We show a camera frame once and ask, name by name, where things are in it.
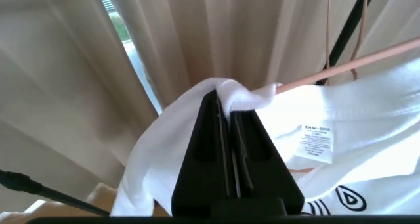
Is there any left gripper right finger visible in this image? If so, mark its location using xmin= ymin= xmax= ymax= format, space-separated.
xmin=230 ymin=109 xmax=305 ymax=217

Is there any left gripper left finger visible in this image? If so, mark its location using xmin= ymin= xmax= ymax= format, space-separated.
xmin=171 ymin=89 xmax=238 ymax=217

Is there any white printed T-shirt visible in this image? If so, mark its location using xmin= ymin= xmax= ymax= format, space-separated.
xmin=110 ymin=58 xmax=420 ymax=217

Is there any black clothes rack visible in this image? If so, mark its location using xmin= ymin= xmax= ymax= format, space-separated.
xmin=0 ymin=0 xmax=381 ymax=217

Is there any beige curtain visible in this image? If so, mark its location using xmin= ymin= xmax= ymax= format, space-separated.
xmin=0 ymin=0 xmax=420 ymax=224

